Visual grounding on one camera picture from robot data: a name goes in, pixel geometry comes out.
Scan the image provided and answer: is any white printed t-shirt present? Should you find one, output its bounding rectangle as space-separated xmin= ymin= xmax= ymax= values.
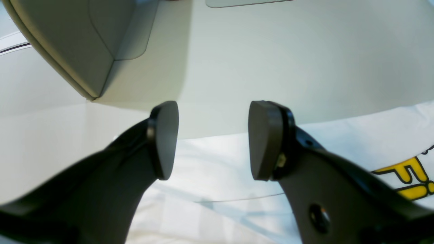
xmin=126 ymin=101 xmax=433 ymax=244

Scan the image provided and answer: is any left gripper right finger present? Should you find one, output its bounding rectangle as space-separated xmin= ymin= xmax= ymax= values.
xmin=248 ymin=101 xmax=433 ymax=244

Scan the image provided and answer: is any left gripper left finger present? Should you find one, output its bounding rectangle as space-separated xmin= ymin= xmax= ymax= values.
xmin=1 ymin=101 xmax=179 ymax=244

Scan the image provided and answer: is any grey plastic bin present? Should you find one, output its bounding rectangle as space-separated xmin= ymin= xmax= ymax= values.
xmin=0 ymin=0 xmax=299 ymax=101

